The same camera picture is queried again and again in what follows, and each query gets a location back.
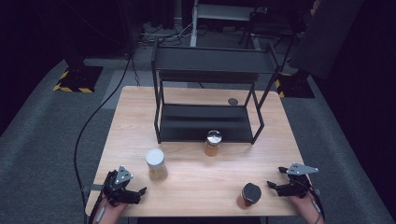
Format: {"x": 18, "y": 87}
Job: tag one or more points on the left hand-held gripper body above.
{"x": 120, "y": 189}

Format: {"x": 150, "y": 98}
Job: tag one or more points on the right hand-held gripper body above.
{"x": 295, "y": 186}

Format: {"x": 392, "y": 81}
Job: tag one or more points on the person's right hand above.
{"x": 303, "y": 205}

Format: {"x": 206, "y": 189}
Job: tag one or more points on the person's left hand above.
{"x": 112, "y": 211}

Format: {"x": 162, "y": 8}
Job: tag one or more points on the glass jar with white lid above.
{"x": 155, "y": 161}

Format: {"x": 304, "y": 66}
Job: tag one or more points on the glass jar with silver lid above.
{"x": 213, "y": 141}

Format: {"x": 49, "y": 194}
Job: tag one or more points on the small grey round disc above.
{"x": 233, "y": 101}

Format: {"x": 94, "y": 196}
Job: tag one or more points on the black metal shelf rack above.
{"x": 202, "y": 124}

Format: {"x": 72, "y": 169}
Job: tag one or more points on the dark grey panel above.
{"x": 327, "y": 34}

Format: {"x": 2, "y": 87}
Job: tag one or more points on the black upright column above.
{"x": 74, "y": 53}

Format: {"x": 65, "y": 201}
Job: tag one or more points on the black stand with legs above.
{"x": 267, "y": 25}

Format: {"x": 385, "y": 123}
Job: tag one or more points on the white metal stand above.
{"x": 218, "y": 12}

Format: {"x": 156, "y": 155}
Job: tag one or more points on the black yellow striped base plate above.
{"x": 295, "y": 87}
{"x": 79, "y": 81}

